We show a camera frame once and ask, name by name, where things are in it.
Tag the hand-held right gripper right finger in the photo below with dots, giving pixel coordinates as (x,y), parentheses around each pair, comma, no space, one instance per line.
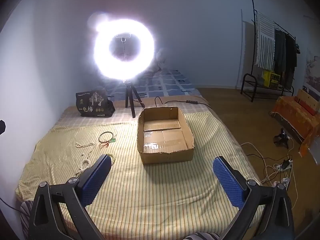
(228,182)

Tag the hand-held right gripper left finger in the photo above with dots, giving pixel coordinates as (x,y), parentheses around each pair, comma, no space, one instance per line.
(96,180)

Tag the dark thin bangle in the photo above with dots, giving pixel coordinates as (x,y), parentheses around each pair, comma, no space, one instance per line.
(99,137)

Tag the cardboard box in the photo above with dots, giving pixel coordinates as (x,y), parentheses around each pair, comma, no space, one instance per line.
(165,157)

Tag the white power strip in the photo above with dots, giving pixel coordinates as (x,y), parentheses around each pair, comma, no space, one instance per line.
(280,166)
(283,180)

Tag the yellow striped cloth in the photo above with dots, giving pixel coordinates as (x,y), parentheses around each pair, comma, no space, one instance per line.
(150,192)

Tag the beige plaid blanket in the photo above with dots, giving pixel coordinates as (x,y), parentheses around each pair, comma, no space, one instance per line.
(75,118)

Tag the small black stand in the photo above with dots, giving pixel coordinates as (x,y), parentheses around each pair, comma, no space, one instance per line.
(282,137)

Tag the black printed snack bag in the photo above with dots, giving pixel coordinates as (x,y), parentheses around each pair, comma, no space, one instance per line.
(95,107)

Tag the black tripod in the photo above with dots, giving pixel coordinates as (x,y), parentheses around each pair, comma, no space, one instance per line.
(130,97)

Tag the yellow box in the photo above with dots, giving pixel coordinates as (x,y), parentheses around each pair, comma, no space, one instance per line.
(271,78)

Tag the flat cardboard carton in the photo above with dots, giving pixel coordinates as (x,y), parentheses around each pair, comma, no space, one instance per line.
(306,98)

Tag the blue patterned bedding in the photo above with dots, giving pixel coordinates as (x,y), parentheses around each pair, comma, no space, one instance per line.
(162,85)

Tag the grey crumpled blanket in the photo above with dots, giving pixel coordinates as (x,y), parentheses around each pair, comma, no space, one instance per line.
(158,66)

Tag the black garment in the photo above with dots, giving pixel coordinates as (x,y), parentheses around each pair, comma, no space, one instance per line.
(290,60)

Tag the dark green garment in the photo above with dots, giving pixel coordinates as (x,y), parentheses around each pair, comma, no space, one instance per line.
(279,52)

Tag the white striped garment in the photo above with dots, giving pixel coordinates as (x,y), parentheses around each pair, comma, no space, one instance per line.
(265,42)

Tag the phone holder clamp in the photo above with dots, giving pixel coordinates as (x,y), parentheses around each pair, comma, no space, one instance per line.
(123,36)

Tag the black clothes rack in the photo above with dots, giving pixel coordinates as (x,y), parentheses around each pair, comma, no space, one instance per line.
(253,30)

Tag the wall poster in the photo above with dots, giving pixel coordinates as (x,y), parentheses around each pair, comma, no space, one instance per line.
(312,72)

